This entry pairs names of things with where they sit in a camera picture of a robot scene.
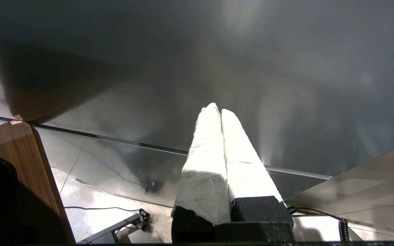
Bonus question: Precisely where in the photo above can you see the thin black floor cable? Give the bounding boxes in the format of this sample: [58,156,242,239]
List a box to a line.
[64,205,143,213]

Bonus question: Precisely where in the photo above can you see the grey-beige flat panel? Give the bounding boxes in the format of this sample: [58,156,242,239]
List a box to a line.
[285,142,394,234]

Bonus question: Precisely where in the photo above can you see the thin metal trim strip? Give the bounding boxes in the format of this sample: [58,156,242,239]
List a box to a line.
[0,112,332,180]

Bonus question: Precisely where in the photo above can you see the glossy grey plinth panel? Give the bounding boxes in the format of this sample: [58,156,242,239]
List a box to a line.
[32,124,331,209]

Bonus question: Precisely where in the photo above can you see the black coiled cable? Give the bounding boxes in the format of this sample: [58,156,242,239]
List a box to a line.
[287,206,351,242]

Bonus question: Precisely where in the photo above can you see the black metal stand leg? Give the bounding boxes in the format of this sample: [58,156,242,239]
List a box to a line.
[77,208,150,245]

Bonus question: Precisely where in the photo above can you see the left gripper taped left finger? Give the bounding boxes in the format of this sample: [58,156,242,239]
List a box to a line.
[171,102,232,242]

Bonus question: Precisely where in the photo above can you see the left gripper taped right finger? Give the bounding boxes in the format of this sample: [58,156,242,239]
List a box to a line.
[220,109,294,227]

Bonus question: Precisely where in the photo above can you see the brown wooden board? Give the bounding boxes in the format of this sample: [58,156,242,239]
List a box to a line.
[0,120,76,245]

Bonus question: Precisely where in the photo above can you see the glossy dark cabinet front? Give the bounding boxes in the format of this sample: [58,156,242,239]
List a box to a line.
[0,0,394,178]

